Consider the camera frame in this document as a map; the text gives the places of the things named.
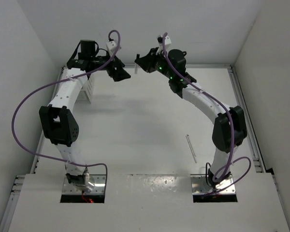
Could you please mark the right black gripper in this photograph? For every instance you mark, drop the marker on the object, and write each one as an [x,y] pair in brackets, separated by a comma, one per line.
[147,62]

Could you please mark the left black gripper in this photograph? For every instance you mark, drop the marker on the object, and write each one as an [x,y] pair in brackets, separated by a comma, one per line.
[118,73]

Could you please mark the black clear mascara tube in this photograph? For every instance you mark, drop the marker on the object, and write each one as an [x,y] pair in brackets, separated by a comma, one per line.
[136,65]

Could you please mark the thin clear silver stick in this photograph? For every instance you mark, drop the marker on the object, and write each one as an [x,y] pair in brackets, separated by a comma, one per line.
[191,148]

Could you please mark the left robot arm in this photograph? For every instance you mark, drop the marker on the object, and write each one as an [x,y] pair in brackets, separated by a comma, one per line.
[58,122]

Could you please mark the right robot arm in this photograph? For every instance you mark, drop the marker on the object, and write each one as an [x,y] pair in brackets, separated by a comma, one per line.
[229,129]

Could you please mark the white two-slot organizer box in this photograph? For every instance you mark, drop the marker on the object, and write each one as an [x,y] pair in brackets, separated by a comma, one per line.
[86,93]

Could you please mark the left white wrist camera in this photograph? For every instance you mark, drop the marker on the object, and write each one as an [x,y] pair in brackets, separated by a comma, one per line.
[111,47]

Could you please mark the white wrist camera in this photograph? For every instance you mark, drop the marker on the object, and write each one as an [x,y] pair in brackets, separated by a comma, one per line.
[164,41]
[111,47]

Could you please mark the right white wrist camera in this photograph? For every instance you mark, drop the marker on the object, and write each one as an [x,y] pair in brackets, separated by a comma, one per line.
[164,41]

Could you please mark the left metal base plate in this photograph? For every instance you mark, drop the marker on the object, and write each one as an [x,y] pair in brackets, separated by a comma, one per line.
[95,186]

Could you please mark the metal base plate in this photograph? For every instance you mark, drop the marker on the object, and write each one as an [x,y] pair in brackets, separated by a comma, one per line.
[95,186]
[201,187]

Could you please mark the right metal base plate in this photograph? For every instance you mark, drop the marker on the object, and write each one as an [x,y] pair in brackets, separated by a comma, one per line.
[201,187]

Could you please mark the aluminium frame rail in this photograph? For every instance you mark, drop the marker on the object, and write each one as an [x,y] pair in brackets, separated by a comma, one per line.
[251,137]

